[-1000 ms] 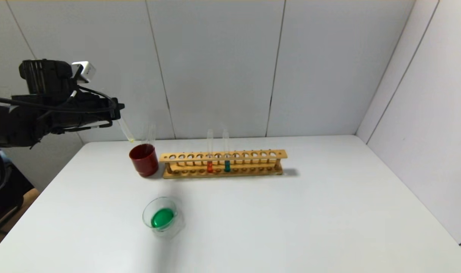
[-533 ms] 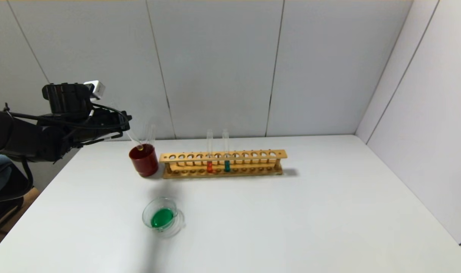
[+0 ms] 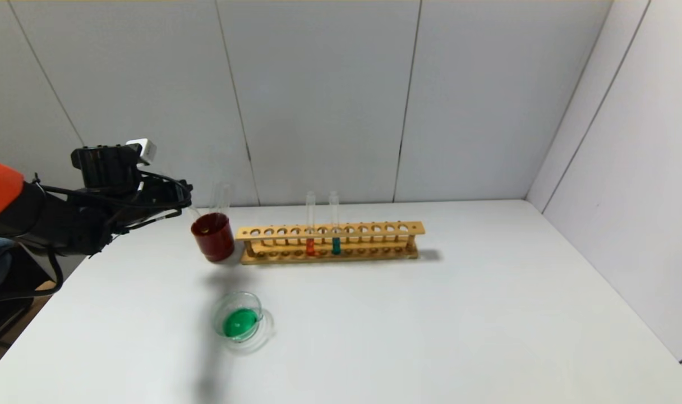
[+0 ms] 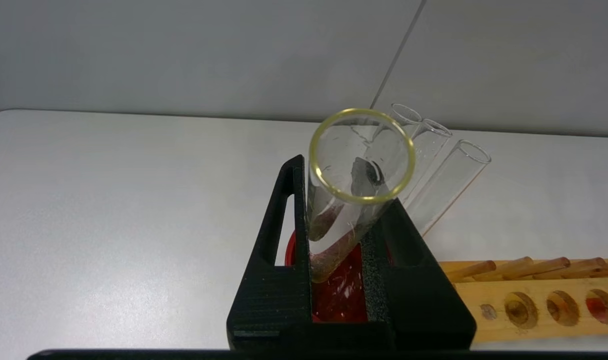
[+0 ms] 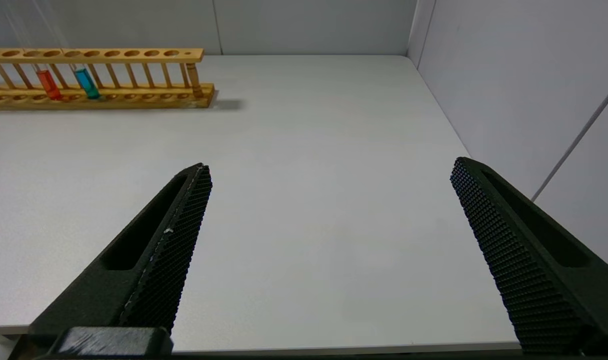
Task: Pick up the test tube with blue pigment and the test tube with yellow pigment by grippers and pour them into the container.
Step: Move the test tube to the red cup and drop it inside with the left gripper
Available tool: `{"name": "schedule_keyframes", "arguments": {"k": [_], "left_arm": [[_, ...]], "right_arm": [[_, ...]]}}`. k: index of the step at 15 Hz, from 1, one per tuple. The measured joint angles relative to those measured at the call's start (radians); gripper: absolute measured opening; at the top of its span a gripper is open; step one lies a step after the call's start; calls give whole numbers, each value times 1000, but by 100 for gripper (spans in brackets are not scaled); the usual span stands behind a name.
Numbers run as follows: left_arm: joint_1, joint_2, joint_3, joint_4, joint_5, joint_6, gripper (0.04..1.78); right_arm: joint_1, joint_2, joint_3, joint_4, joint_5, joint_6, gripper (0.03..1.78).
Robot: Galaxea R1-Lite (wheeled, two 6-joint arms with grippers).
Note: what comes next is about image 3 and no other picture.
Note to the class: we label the empty glass test tube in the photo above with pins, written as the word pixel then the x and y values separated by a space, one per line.
pixel 222 201
pixel 227 201

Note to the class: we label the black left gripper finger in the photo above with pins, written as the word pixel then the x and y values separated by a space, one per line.
pixel 184 189
pixel 161 216

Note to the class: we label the green pigment test tube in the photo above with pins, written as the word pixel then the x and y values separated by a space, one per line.
pixel 335 246

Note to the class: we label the black chair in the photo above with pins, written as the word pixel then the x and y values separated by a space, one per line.
pixel 4 320

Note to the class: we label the red pigment test tube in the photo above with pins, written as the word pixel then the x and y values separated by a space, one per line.
pixel 310 247

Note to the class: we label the black and orange left arm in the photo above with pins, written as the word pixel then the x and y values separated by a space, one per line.
pixel 38 216

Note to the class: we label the dark red plastic cup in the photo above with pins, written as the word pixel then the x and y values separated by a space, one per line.
pixel 213 241

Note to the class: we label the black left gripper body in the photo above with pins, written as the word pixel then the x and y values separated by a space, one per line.
pixel 182 193

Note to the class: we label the clear glass beaker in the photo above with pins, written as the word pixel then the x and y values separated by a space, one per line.
pixel 241 322

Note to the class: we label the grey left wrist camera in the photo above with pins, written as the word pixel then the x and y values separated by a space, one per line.
pixel 144 150

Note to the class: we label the wooden test tube rack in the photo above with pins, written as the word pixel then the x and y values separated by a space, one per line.
pixel 330 231

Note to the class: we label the yellow pigment test tube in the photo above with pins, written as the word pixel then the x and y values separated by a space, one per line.
pixel 195 212

